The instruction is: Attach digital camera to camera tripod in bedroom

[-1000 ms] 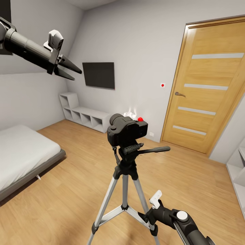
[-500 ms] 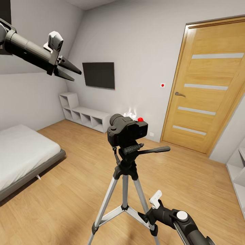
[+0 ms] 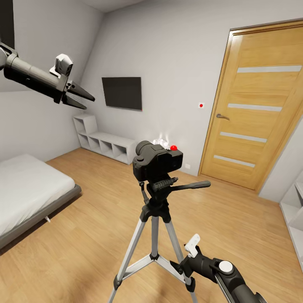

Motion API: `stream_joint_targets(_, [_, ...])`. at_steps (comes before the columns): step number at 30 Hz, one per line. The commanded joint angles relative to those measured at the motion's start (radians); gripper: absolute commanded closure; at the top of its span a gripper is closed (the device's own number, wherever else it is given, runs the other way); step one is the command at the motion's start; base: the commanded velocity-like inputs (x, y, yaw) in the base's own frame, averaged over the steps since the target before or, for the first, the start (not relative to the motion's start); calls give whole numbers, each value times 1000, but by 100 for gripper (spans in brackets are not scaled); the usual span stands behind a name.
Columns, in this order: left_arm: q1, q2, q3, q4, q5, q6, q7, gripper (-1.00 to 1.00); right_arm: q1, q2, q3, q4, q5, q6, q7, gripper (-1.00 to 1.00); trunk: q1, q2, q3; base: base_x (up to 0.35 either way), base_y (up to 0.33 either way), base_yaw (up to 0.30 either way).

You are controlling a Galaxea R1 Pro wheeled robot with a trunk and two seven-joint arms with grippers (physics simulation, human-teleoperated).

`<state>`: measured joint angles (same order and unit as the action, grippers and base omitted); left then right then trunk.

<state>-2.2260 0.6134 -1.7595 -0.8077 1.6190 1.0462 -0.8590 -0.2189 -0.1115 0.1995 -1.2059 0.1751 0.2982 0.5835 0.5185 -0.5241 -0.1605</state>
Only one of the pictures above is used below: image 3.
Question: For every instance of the camera tripod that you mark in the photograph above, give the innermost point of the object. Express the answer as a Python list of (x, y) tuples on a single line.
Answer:
[(159, 188)]

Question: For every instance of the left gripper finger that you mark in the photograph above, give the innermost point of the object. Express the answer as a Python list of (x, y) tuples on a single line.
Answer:
[(73, 88), (70, 101)]

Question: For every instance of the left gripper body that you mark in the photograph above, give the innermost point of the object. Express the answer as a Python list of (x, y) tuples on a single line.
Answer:
[(46, 83)]

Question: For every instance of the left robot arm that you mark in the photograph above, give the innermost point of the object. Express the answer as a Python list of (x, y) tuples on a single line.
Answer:
[(53, 84)]

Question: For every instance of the digital camera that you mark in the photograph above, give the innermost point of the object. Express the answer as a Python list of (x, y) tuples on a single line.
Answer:
[(154, 160)]

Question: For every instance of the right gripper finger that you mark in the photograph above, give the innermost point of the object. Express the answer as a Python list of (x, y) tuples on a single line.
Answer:
[(177, 267)]

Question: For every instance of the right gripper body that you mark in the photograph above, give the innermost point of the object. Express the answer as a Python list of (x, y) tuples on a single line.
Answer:
[(190, 264)]

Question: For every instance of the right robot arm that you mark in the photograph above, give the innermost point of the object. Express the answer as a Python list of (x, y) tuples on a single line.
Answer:
[(222, 272)]

